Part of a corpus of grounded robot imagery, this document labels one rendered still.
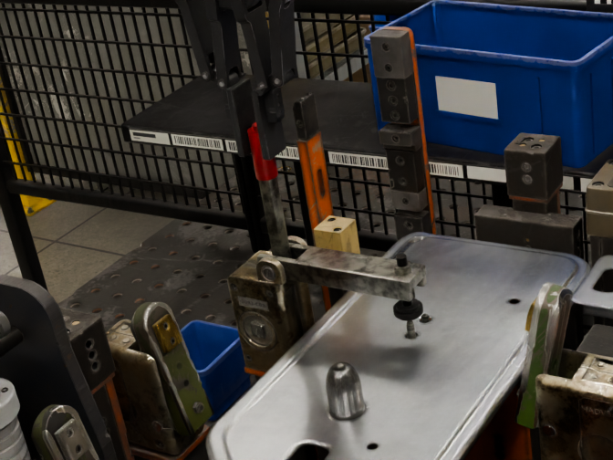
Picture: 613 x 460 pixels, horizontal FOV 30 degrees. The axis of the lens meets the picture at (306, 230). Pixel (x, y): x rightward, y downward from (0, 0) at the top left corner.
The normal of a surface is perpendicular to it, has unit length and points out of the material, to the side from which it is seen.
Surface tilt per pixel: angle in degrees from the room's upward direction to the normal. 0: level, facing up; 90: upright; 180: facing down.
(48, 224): 0
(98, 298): 0
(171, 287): 0
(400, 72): 90
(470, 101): 90
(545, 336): 90
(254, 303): 90
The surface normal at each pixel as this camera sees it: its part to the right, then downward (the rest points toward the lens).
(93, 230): -0.15, -0.88
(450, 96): -0.64, 0.44
